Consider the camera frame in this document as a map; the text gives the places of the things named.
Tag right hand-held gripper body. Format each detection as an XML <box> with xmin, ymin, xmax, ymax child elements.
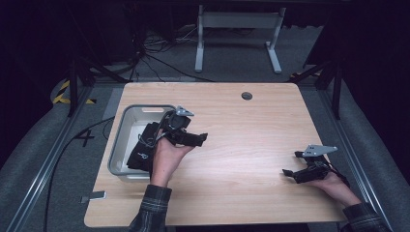
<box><xmin>293</xmin><ymin>144</ymin><xmax>338</xmax><ymax>184</ymax></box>

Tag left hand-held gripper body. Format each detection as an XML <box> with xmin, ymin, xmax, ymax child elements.
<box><xmin>161</xmin><ymin>105</ymin><xmax>195</xmax><ymax>146</ymax></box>

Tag grey plastic bin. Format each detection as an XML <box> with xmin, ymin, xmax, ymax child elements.
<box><xmin>106</xmin><ymin>103</ymin><xmax>179</xmax><ymax>184</ymax></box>

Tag person's right hand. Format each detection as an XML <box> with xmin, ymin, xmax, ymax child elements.
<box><xmin>306</xmin><ymin>173</ymin><xmax>362</xmax><ymax>208</ymax></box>

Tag person's left hand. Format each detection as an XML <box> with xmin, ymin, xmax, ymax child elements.
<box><xmin>149</xmin><ymin>129</ymin><xmax>193</xmax><ymax>189</ymax></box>

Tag black metal stand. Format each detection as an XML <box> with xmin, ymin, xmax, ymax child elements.
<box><xmin>288</xmin><ymin>59</ymin><xmax>343</xmax><ymax>120</ymax></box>
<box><xmin>67</xmin><ymin>56</ymin><xmax>130</xmax><ymax>118</ymax></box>

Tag person's left plaid sleeve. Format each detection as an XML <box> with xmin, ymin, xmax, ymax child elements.
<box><xmin>129</xmin><ymin>184</ymin><xmax>173</xmax><ymax>232</ymax></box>

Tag grey tape piece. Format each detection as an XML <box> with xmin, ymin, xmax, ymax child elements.
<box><xmin>80</xmin><ymin>190</ymin><xmax>107</xmax><ymax>204</ymax></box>

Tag yellow black hazard tape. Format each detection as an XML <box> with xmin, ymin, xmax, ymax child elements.
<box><xmin>52</xmin><ymin>79</ymin><xmax>97</xmax><ymax>105</ymax></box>

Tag left hand-held gripper cable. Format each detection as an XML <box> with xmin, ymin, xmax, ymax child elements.
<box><xmin>137</xmin><ymin>109</ymin><xmax>178</xmax><ymax>149</ymax></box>

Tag hand-held gripper cable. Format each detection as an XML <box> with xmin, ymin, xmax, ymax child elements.
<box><xmin>137</xmin><ymin>109</ymin><xmax>178</xmax><ymax>149</ymax></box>
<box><xmin>325</xmin><ymin>162</ymin><xmax>351</xmax><ymax>189</ymax></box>

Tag right hand-held gripper cable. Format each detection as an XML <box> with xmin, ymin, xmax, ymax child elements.
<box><xmin>325</xmin><ymin>162</ymin><xmax>351</xmax><ymax>189</ymax></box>

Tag aluminium floor rail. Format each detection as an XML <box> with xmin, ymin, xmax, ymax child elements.
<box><xmin>317</xmin><ymin>86</ymin><xmax>395</xmax><ymax>232</ymax></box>
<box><xmin>6</xmin><ymin>86</ymin><xmax>95</xmax><ymax>232</ymax></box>

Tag long black floor cable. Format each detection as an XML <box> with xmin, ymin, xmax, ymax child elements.
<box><xmin>141</xmin><ymin>52</ymin><xmax>215</xmax><ymax>83</ymax></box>

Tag white floor cables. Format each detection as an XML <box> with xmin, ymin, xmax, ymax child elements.
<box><xmin>144</xmin><ymin>26</ymin><xmax>198</xmax><ymax>45</ymax></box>

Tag thin black floor cable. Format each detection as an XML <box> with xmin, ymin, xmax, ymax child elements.
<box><xmin>43</xmin><ymin>115</ymin><xmax>116</xmax><ymax>232</ymax></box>

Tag white metal desk frame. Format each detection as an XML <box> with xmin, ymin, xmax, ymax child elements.
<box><xmin>194</xmin><ymin>4</ymin><xmax>287</xmax><ymax>74</ymax></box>

